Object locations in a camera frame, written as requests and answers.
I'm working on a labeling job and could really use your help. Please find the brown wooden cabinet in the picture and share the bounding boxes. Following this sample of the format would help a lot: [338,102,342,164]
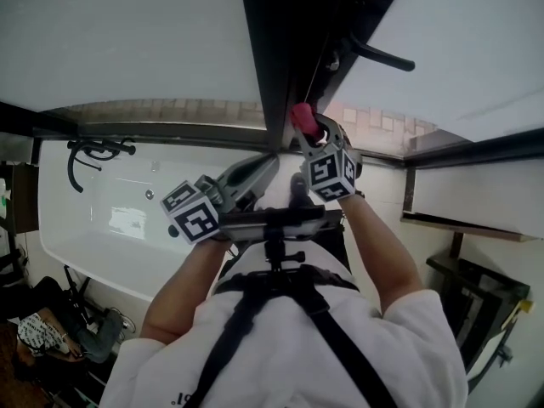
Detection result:
[10,162,40,234]

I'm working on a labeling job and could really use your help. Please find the black trousers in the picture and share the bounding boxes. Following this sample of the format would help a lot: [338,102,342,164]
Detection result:
[316,223,354,288]

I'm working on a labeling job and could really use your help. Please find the black shoe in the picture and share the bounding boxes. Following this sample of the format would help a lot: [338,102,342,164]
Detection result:
[288,174,311,208]

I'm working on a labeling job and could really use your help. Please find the pink cleaning cloth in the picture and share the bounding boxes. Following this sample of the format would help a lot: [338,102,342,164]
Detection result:
[290,102,326,140]

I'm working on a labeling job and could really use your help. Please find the person's left forearm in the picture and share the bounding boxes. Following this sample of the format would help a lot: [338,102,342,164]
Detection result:
[139,238,233,346]

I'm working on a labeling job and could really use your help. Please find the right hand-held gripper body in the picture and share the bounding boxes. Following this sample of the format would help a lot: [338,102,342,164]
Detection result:
[299,136,362,203]

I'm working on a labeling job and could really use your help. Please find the black window frame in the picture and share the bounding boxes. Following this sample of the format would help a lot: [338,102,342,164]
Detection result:
[288,0,544,165]

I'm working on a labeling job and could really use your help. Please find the black bathtub faucet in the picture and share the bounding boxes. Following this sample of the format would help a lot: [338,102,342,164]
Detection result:
[66,138,137,194]

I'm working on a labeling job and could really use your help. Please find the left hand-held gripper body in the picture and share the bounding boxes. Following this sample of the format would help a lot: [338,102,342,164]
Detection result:
[160,175,263,245]

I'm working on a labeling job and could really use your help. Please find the black chest harness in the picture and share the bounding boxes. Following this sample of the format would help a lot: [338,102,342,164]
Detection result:
[193,240,399,408]

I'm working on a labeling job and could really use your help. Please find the black window handle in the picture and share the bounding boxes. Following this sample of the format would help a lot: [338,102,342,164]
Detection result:
[348,31,417,73]

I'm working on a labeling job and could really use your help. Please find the person in white shirt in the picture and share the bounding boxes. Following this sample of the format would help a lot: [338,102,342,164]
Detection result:
[99,286,468,408]

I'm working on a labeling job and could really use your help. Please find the white bottle green mark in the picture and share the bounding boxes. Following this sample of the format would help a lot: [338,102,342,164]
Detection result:
[0,178,12,219]

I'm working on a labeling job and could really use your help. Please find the person's right forearm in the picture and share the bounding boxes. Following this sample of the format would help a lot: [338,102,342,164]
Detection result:
[337,193,424,318]

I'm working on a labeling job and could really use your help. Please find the white bathtub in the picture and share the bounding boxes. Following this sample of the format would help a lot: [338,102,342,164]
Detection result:
[37,140,280,303]

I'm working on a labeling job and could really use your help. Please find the black metal rack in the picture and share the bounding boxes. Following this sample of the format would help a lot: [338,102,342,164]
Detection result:
[426,255,536,373]

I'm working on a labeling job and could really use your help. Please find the frosted glass panel black frame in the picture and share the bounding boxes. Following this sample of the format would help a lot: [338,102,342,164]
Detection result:
[0,0,277,152]

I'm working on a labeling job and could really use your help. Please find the black chest-mounted phone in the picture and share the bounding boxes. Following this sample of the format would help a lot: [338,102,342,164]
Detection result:
[218,206,344,242]

